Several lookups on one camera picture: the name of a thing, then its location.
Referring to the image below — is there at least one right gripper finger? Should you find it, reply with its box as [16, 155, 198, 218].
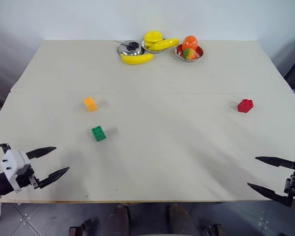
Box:
[247, 182, 294, 207]
[255, 156, 295, 170]

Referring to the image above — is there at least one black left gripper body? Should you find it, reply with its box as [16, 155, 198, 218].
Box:
[14, 165, 41, 190]

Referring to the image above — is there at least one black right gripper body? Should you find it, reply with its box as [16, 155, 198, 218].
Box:
[284, 161, 295, 200]

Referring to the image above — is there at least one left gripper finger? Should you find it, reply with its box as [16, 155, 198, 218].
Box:
[26, 147, 57, 160]
[37, 166, 70, 190]

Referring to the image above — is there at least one green toy building block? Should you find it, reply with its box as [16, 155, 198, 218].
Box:
[90, 125, 108, 143]

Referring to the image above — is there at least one red toy building block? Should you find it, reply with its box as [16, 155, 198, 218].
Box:
[237, 98, 255, 114]

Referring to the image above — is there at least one yellow toy building block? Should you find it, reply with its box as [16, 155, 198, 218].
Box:
[84, 96, 98, 113]

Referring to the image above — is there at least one yellow toy banana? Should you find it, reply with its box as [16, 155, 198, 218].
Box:
[120, 53, 155, 66]
[150, 38, 180, 52]

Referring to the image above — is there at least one steel bowl with red inside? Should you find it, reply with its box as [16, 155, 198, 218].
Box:
[175, 44, 205, 63]

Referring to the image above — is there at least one steel lid with black knob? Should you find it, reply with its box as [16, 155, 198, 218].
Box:
[117, 40, 146, 58]

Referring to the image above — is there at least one red yellow toy peach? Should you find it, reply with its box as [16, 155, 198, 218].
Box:
[182, 48, 198, 60]

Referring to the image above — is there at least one steel bowl with yellow fruit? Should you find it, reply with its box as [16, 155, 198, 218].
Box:
[141, 39, 167, 54]

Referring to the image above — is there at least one orange toy fruit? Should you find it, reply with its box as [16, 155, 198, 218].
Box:
[181, 35, 200, 51]

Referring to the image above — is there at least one yellow toy mango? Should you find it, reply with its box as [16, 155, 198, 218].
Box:
[144, 30, 164, 48]

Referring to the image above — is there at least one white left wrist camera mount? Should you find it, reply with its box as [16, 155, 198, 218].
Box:
[0, 148, 32, 193]

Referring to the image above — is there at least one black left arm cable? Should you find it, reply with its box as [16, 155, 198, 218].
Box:
[0, 142, 11, 155]

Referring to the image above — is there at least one black metal bracket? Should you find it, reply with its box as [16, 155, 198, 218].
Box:
[68, 218, 99, 236]

